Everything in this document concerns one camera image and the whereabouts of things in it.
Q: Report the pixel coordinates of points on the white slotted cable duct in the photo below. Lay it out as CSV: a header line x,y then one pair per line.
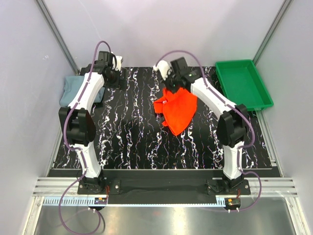
x,y
71,201

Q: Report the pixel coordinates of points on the black marbled table mat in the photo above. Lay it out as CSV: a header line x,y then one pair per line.
x,y
130,135

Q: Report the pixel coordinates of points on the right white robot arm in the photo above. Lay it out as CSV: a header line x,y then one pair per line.
x,y
232,119

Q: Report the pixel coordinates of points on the aluminium frame rail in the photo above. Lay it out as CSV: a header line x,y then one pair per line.
x,y
270,186

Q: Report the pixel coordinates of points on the right orange connector block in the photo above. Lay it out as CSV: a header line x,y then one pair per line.
x,y
233,202

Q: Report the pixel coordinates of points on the green plastic tray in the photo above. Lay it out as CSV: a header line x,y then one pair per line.
x,y
241,83

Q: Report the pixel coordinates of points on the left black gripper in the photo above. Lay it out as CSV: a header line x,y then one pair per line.
x,y
117,84

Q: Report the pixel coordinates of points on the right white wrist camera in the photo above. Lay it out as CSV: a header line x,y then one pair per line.
x,y
164,69

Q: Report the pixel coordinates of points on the orange connector block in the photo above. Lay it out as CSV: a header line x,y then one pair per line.
x,y
101,200
233,202

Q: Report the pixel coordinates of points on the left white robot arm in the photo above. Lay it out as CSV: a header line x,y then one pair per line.
x,y
78,126

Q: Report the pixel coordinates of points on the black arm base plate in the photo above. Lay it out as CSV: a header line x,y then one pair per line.
x,y
137,198

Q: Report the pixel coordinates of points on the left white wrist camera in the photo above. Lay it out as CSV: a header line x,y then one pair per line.
x,y
118,63

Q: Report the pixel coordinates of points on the left orange connector block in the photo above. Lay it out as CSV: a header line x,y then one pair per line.
x,y
101,200

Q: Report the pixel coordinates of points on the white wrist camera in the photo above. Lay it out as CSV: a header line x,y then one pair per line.
x,y
118,63
164,69

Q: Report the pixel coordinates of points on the orange t shirt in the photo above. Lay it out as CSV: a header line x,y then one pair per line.
x,y
177,108

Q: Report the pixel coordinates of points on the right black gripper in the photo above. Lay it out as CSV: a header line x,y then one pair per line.
x,y
173,90

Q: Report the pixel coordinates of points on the folded grey-blue t shirt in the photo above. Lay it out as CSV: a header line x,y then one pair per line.
x,y
74,86

